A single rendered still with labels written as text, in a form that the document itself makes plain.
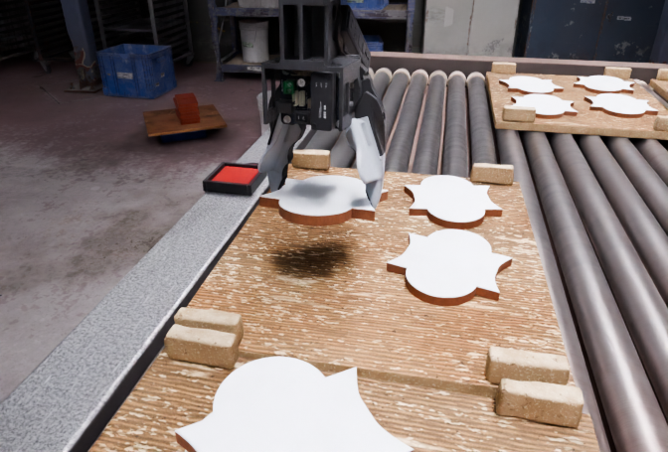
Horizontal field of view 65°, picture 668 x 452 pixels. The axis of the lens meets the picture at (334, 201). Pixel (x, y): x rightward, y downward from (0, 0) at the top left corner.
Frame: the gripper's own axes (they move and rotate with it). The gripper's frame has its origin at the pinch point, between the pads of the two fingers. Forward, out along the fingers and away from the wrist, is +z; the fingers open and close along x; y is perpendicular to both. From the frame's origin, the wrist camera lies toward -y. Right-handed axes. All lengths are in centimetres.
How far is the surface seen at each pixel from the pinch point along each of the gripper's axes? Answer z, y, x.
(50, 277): 94, -100, -147
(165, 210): 89, -164, -134
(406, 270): 7.8, -0.1, 8.8
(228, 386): 3.4, 25.1, 1.1
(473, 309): 8.8, 3.5, 15.9
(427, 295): 7.9, 3.9, 11.5
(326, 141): 7.6, -42.0, -12.4
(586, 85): 2, -84, 37
